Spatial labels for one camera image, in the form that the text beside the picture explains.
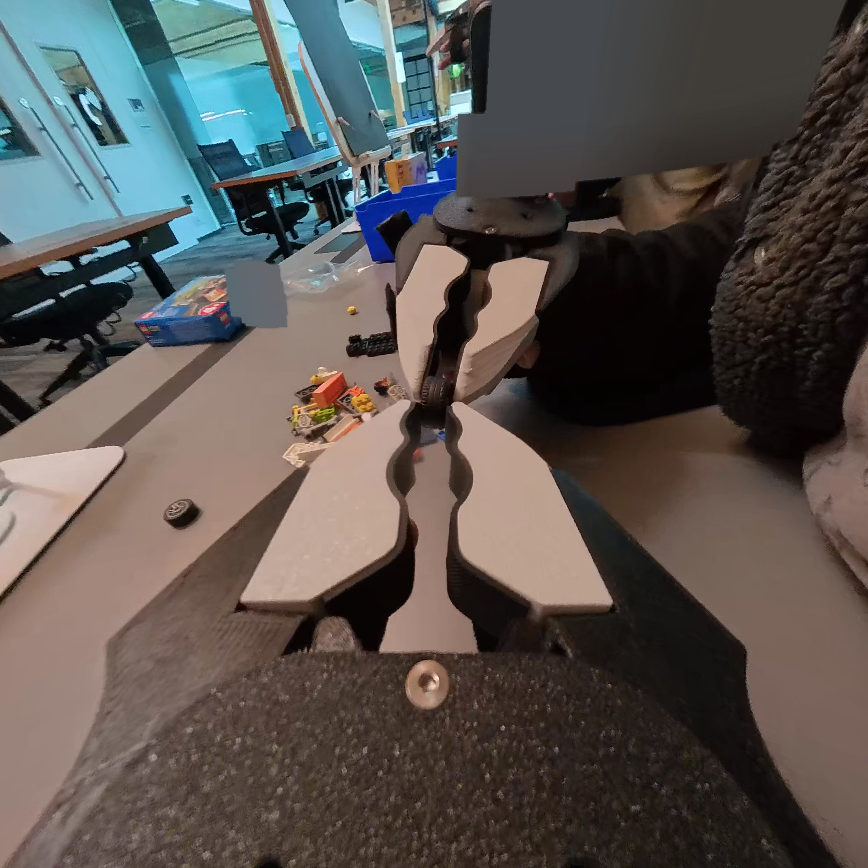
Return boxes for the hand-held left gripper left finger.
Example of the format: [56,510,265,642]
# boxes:
[239,399,418,614]

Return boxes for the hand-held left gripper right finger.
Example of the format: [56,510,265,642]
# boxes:
[444,401,616,620]

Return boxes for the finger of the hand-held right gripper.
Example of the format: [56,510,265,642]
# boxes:
[395,244,470,401]
[451,259,552,402]

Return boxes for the clear plastic bag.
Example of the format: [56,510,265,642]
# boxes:
[279,256,374,294]

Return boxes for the pile of lego pieces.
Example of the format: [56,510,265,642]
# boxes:
[283,366,411,469]

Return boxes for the blue lego set box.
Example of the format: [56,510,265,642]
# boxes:
[133,274,245,348]

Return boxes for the black table cover panel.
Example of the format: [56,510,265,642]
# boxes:
[313,234,367,267]

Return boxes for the yellow purple box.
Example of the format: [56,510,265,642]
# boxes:
[384,151,428,193]

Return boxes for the wooden desk black legs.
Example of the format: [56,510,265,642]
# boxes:
[212,146,354,238]
[0,207,194,421]

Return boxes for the black office chair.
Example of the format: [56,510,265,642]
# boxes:
[0,231,146,408]
[197,139,309,265]
[281,129,354,204]

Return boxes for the dark board on easel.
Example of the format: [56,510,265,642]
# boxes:
[283,0,393,204]

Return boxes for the white stand base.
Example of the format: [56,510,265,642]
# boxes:
[0,445,126,598]

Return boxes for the grey printed sweatshirt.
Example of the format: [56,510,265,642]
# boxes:
[802,366,868,591]

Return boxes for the white double door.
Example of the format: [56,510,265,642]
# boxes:
[0,27,167,241]

